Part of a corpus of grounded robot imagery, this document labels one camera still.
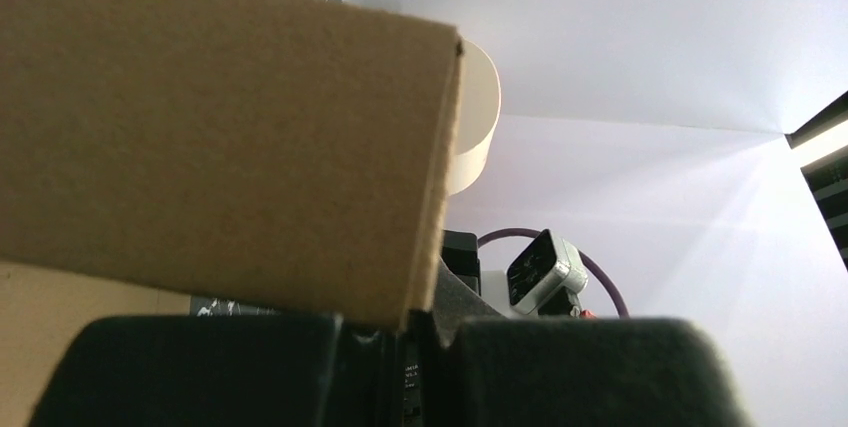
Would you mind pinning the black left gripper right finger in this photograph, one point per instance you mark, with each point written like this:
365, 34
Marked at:
480, 368

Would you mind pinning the white cylindrical container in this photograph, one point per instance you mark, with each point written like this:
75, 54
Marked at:
479, 109

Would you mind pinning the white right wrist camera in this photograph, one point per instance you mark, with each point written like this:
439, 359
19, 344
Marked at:
547, 278

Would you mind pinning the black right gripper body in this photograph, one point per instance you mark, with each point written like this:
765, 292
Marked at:
460, 253

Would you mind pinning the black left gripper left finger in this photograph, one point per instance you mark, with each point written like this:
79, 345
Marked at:
245, 370

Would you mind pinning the brown cardboard box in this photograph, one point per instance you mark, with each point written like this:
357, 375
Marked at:
216, 158

